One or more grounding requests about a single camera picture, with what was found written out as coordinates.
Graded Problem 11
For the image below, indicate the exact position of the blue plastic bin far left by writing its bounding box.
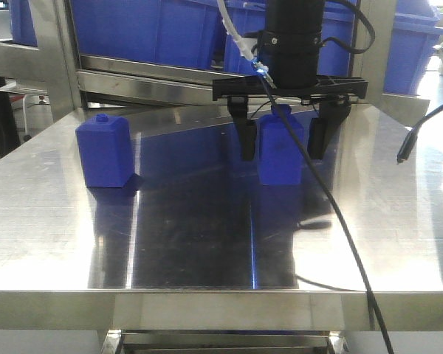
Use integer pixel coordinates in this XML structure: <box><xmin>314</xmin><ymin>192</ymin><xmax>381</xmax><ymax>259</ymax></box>
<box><xmin>8</xmin><ymin>0</ymin><xmax>37</xmax><ymax>47</ymax></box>

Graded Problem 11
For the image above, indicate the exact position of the blue block part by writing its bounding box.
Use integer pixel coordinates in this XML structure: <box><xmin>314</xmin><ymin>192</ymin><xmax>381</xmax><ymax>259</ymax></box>
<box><xmin>258</xmin><ymin>105</ymin><xmax>303</xmax><ymax>186</ymax></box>
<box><xmin>75</xmin><ymin>114</ymin><xmax>134</xmax><ymax>188</ymax></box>

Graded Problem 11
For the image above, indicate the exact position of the white cable with connector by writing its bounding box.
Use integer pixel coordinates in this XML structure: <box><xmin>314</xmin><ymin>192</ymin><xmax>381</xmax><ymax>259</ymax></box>
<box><xmin>216</xmin><ymin>0</ymin><xmax>270</xmax><ymax>77</ymax></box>

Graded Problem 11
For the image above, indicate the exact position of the blue plastic bin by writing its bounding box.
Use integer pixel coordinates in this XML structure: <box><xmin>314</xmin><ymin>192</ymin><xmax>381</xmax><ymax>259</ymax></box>
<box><xmin>71</xmin><ymin>1</ymin><xmax>221</xmax><ymax>69</ymax></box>
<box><xmin>224</xmin><ymin>1</ymin><xmax>354</xmax><ymax>76</ymax></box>
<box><xmin>383</xmin><ymin>0</ymin><xmax>443</xmax><ymax>95</ymax></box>
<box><xmin>8</xmin><ymin>0</ymin><xmax>37</xmax><ymax>47</ymax></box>

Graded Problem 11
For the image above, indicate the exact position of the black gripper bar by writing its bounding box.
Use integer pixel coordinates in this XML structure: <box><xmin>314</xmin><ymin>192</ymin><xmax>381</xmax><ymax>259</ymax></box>
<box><xmin>213</xmin><ymin>75</ymin><xmax>368</xmax><ymax>161</ymax></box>

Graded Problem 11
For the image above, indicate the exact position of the black cable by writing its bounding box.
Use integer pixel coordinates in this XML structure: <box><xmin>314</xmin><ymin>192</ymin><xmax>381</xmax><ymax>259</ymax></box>
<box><xmin>261</xmin><ymin>75</ymin><xmax>395</xmax><ymax>354</ymax></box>

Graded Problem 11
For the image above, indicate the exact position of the blue plastic bin right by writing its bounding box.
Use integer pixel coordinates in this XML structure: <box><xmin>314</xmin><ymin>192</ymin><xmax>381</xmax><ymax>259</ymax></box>
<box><xmin>383</xmin><ymin>0</ymin><xmax>443</xmax><ymax>95</ymax></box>

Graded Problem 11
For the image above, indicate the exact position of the white rolling cart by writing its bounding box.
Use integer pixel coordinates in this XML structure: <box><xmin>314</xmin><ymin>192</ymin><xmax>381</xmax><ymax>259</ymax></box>
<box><xmin>0</xmin><ymin>91</ymin><xmax>53</xmax><ymax>145</ymax></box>

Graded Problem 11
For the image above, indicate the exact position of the stainless steel shelf rack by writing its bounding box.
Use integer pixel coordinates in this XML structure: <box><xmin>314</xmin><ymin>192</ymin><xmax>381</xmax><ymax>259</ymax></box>
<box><xmin>0</xmin><ymin>1</ymin><xmax>429</xmax><ymax>125</ymax></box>

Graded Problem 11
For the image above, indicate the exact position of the blue plastic bin centre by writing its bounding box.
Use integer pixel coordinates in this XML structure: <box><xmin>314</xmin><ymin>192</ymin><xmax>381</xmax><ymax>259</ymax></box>
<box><xmin>224</xmin><ymin>1</ymin><xmax>354</xmax><ymax>76</ymax></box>

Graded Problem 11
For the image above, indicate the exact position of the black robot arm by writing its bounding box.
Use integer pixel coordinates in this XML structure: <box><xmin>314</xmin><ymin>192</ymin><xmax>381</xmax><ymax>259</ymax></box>
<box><xmin>213</xmin><ymin>1</ymin><xmax>368</xmax><ymax>161</ymax></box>

